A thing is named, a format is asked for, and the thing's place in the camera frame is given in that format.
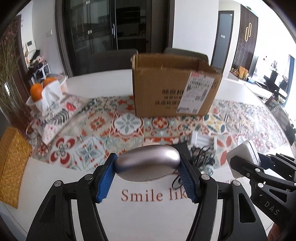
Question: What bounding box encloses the white square charger block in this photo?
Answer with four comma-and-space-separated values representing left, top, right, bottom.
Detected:
226, 140, 261, 166

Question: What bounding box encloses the black power adapter with cable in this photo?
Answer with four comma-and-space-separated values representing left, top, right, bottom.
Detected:
172, 142, 217, 190

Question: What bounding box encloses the white battery charger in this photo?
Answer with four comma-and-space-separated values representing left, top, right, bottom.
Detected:
190, 131, 217, 152

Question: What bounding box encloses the silver oval earbud case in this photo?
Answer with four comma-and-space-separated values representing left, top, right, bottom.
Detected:
114, 145, 181, 182

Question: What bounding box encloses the white suited figurine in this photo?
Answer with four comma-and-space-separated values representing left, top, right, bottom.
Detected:
201, 164, 214, 176

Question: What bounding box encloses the white tv console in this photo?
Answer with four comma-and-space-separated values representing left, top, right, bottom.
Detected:
228, 72, 272, 101

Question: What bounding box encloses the floral tissue pouch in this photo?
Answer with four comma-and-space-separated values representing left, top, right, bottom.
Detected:
32, 94, 89, 145

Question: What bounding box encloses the brown cardboard box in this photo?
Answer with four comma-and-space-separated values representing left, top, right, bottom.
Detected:
132, 53, 222, 118

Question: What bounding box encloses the yellow woven placemat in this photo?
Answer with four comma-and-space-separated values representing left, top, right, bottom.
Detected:
1, 126, 32, 208

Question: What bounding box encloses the white fruit basket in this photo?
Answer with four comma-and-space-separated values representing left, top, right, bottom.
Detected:
26, 74, 68, 113

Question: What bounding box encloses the orange fruit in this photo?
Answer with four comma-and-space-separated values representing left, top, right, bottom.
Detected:
30, 83, 43, 102
42, 77, 57, 88

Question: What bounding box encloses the right dark dining chair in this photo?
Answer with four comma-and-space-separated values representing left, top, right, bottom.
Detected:
164, 47, 209, 64

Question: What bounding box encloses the dark dining chair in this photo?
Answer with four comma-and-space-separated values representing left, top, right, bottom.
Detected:
164, 47, 209, 64
87, 49, 138, 74

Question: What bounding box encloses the left dark dining chair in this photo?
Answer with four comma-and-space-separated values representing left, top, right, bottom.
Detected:
87, 49, 138, 74

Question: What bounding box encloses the dark glass door cabinet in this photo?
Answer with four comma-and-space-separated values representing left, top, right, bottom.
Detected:
55, 1, 175, 77

